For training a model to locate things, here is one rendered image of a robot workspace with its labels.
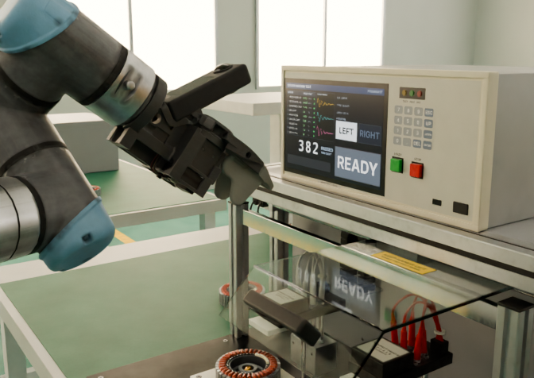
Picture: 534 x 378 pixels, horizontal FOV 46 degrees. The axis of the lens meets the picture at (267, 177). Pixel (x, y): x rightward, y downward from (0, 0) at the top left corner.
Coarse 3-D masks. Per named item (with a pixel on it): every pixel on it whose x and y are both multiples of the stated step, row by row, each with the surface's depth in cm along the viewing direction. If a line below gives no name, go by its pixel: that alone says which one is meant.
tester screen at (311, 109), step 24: (288, 96) 111; (312, 96) 105; (336, 96) 100; (360, 96) 96; (288, 120) 112; (312, 120) 106; (336, 120) 101; (360, 120) 96; (288, 144) 112; (336, 144) 102; (360, 144) 97; (312, 168) 108
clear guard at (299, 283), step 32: (320, 256) 86; (352, 256) 86; (416, 256) 86; (256, 288) 80; (288, 288) 76; (320, 288) 75; (352, 288) 75; (384, 288) 75; (416, 288) 75; (448, 288) 75; (480, 288) 75; (512, 288) 76; (256, 320) 76; (320, 320) 70; (352, 320) 67; (384, 320) 66; (416, 320) 67; (288, 352) 70; (320, 352) 67; (352, 352) 64
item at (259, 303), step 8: (248, 296) 74; (256, 296) 73; (264, 296) 73; (248, 304) 74; (256, 304) 73; (264, 304) 72; (272, 304) 71; (256, 312) 76; (264, 312) 71; (272, 312) 70; (280, 312) 69; (288, 312) 68; (280, 320) 69; (288, 320) 68; (296, 320) 67; (304, 320) 66; (288, 328) 67; (296, 328) 66; (304, 328) 66; (312, 328) 67; (304, 336) 67; (312, 336) 67; (312, 344) 67
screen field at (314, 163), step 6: (288, 156) 113; (294, 156) 111; (300, 156) 110; (288, 162) 113; (294, 162) 112; (300, 162) 110; (306, 162) 109; (312, 162) 107; (318, 162) 106; (324, 162) 105; (318, 168) 106; (324, 168) 105; (330, 168) 104
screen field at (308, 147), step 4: (300, 140) 109; (304, 140) 108; (300, 144) 109; (304, 144) 109; (308, 144) 108; (312, 144) 107; (316, 144) 106; (300, 148) 110; (304, 148) 109; (308, 148) 108; (312, 148) 107; (316, 148) 106; (304, 152) 109; (308, 152) 108; (312, 152) 107; (316, 152) 106
